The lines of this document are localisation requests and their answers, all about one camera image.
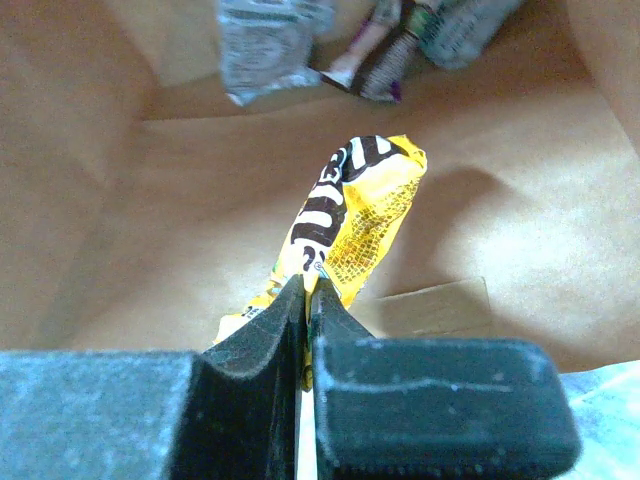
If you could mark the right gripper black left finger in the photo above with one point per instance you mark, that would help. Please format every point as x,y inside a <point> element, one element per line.
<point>242,416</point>

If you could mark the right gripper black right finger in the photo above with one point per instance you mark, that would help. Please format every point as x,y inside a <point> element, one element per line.
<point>443,408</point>

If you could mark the red brown paper bag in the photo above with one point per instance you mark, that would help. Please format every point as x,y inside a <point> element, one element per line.
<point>139,205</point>

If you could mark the silver foil snack packet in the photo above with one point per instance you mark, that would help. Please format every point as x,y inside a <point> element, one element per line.
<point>266,46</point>

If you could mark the black white snack packet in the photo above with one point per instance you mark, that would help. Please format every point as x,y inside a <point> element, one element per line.
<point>450,34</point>

